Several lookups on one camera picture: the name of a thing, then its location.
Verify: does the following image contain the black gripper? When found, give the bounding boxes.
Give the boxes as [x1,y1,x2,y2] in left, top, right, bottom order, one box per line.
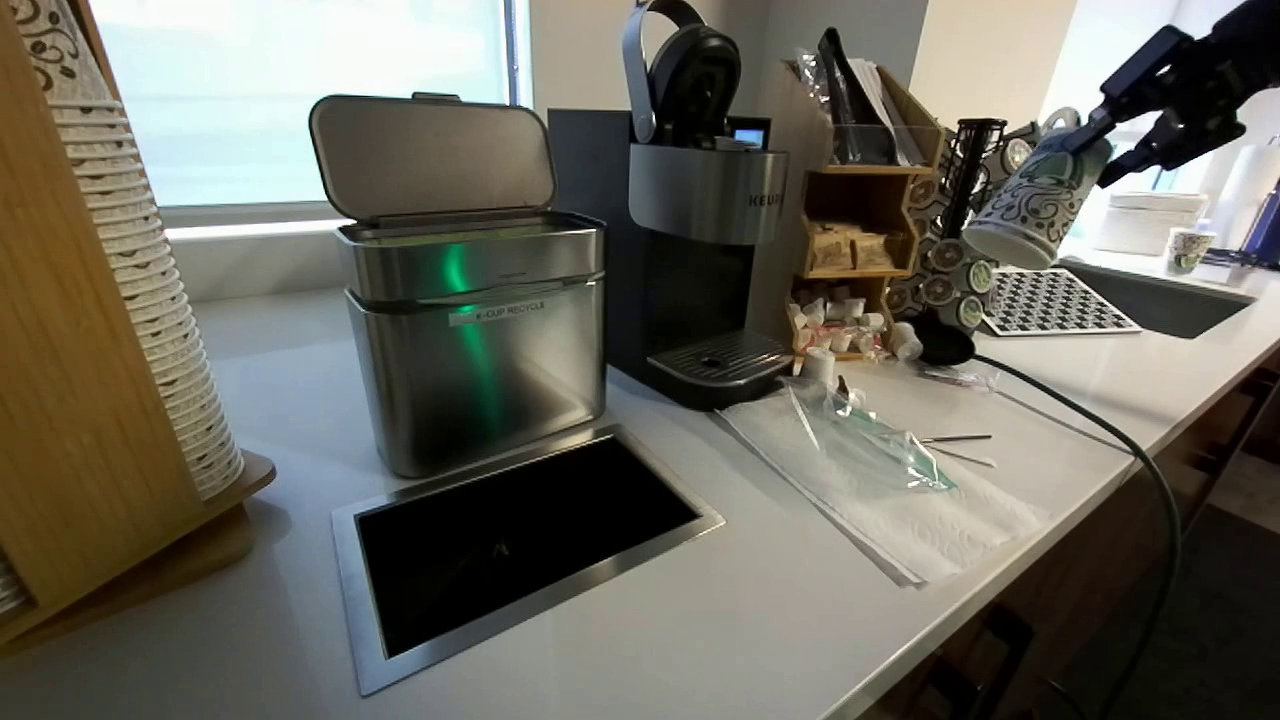
[1094,0,1280,191]

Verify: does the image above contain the printed paper coffee cup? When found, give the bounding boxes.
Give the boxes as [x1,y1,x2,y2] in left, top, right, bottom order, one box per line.
[960,110,1114,273]

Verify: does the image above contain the black silver coffee machine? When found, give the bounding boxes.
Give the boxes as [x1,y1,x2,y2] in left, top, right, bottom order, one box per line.
[542,0,836,410]

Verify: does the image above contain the stack of paper cups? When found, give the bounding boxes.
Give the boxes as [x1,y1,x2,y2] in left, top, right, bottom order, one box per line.
[3,0,251,508]

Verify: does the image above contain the white round container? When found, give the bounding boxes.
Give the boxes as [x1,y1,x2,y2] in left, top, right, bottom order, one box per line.
[1094,186,1212,255]

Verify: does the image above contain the small printed cup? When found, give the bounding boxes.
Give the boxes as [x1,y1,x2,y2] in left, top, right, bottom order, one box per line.
[1162,221,1218,278]

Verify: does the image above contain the blue bottle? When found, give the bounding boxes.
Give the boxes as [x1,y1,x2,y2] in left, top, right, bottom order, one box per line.
[1244,175,1280,273]

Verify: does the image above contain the steel sink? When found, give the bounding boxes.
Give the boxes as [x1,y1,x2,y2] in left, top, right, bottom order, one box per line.
[1065,251,1264,343]

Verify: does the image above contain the checkerboard calibration board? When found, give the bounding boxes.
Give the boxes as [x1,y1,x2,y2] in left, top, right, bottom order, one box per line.
[976,261,1147,339]

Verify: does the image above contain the bamboo condiment organizer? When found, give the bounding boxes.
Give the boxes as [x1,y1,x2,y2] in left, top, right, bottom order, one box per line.
[771,54,950,354]

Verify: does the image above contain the black tongs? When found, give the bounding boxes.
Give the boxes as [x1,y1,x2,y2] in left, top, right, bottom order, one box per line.
[810,22,895,165]

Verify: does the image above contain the clear zip bag green stripe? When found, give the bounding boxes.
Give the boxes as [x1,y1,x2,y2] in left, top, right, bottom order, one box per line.
[782,377,957,494]

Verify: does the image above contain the clear plastic sheet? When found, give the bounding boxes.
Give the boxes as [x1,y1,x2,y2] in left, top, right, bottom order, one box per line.
[712,383,1073,593]

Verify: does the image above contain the steel lidded trash bin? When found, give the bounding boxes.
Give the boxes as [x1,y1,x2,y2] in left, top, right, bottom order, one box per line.
[304,88,613,483]

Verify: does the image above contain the steel rimmed counter chute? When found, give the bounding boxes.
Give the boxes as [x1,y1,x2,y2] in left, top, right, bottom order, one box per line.
[329,429,726,704]

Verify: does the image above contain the bright window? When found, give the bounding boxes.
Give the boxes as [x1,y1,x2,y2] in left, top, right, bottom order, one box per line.
[83,0,532,222]

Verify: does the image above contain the wooden cup dispenser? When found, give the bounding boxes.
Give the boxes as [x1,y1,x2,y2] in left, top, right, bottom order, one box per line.
[0,0,280,651]

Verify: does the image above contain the black wire pod carousel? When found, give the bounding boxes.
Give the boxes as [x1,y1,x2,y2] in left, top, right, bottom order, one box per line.
[917,116,1017,373]

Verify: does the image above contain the dark power cable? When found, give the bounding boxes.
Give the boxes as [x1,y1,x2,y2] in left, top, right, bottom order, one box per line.
[972,352,1193,720]

